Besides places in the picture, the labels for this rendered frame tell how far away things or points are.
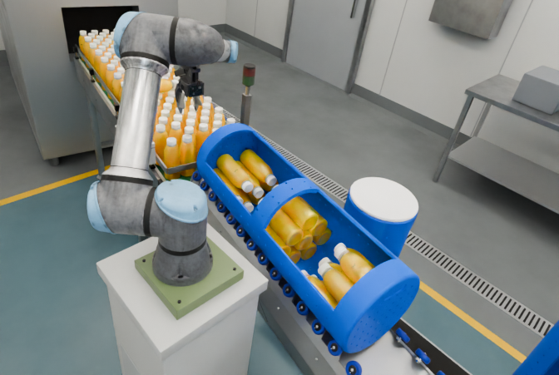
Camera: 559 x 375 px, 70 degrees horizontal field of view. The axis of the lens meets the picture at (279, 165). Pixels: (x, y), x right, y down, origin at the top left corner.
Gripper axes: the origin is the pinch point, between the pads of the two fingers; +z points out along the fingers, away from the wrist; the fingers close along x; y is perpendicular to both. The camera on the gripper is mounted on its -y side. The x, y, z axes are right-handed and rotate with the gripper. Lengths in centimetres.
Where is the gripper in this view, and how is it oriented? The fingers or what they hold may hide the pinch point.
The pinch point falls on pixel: (187, 108)
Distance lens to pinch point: 170.2
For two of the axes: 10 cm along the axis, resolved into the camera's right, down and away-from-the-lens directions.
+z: -1.3, 8.2, 5.6
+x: 8.1, -2.4, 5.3
